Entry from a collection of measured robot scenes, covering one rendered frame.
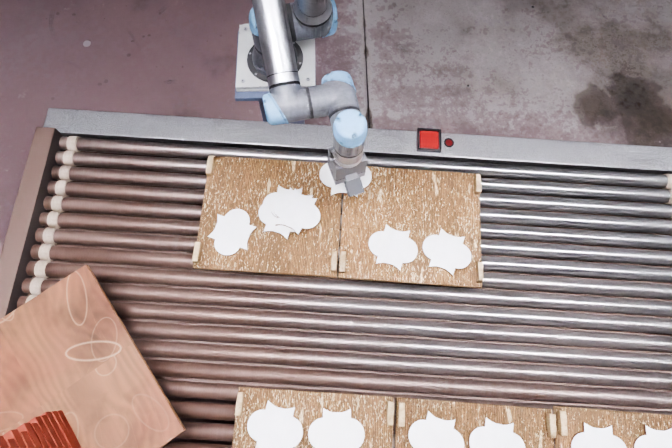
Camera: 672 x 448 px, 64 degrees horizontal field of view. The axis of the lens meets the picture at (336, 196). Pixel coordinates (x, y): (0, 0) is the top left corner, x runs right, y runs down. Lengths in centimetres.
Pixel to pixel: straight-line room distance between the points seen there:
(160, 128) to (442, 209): 91
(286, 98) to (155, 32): 199
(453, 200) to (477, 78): 145
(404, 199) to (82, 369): 97
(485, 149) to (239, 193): 78
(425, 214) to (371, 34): 163
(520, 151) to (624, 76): 160
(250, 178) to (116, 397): 69
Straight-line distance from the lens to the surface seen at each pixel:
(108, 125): 187
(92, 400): 153
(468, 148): 177
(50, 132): 188
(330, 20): 173
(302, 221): 156
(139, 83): 304
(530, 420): 162
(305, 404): 152
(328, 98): 127
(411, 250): 158
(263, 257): 158
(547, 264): 171
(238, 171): 167
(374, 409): 153
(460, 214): 165
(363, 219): 160
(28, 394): 159
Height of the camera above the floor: 246
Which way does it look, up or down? 70 degrees down
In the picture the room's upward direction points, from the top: 4 degrees clockwise
